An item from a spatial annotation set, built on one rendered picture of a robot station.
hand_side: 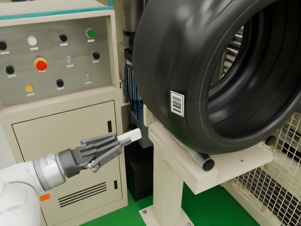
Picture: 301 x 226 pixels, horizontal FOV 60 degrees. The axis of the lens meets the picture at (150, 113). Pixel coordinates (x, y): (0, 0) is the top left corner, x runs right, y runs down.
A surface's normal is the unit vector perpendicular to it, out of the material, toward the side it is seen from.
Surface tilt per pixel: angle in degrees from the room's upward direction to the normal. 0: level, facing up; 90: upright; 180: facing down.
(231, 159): 0
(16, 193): 47
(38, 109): 90
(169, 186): 90
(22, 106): 0
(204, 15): 61
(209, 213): 0
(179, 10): 54
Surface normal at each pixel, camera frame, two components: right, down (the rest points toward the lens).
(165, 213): 0.45, 0.48
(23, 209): 0.52, -0.84
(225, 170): 0.00, -0.84
